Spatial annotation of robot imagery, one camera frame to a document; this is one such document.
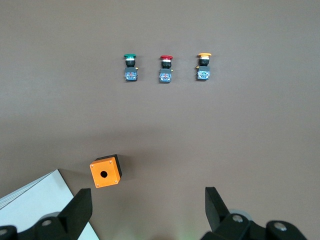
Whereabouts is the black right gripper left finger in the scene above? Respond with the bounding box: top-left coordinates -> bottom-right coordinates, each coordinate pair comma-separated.
0,187 -> 94,240

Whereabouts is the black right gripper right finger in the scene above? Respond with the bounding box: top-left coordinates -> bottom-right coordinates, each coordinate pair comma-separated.
199,186 -> 308,240

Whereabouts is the yellow mushroom push button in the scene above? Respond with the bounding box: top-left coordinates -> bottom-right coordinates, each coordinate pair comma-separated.
194,51 -> 213,82

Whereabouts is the white drawer cabinet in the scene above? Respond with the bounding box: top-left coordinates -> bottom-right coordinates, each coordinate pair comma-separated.
0,168 -> 101,240

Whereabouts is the red mushroom push button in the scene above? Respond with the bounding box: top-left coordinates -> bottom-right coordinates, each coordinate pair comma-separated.
158,54 -> 174,84

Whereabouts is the green mushroom push button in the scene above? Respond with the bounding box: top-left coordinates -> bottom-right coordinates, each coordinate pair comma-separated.
123,52 -> 140,83

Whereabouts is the brown paper table cover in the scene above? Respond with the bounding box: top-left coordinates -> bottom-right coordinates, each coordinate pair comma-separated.
0,0 -> 320,240

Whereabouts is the orange button enclosure box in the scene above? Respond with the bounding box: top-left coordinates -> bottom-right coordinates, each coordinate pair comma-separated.
89,154 -> 124,189

